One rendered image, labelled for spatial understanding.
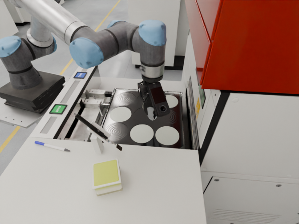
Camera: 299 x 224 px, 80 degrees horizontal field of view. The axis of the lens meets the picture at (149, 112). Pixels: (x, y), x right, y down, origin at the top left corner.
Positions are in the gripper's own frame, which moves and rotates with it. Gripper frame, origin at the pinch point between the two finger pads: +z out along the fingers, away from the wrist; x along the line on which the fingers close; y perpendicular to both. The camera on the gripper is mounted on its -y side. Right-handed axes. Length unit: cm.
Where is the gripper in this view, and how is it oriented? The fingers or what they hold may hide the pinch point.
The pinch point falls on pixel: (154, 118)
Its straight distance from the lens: 71.2
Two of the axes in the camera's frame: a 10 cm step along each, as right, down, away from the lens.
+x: -9.1, 2.9, -3.0
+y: -4.2, -6.4, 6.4
